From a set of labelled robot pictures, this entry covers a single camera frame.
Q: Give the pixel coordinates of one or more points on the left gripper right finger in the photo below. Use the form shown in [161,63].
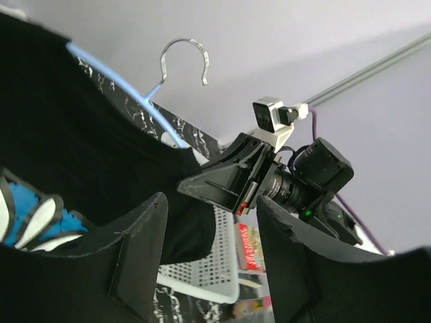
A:
[316,278]

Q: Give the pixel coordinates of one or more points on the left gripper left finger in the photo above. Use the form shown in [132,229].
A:
[108,275]

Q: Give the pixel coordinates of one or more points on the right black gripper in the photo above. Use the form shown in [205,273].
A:
[249,168]

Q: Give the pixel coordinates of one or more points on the light blue clothes hanger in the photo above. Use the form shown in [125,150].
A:
[145,101]

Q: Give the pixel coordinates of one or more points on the black daisy print t-shirt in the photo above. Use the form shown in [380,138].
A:
[71,162]

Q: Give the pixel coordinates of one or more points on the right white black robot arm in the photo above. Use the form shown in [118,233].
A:
[306,185]

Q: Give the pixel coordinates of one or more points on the black marbled table mat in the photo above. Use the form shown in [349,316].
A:
[169,305]

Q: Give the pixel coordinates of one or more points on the red cover book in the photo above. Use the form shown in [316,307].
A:
[249,249]

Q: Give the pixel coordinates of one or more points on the white plastic mesh basket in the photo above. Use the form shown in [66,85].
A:
[213,278]

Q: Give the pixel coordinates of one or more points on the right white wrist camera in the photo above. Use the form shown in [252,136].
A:
[275,121]

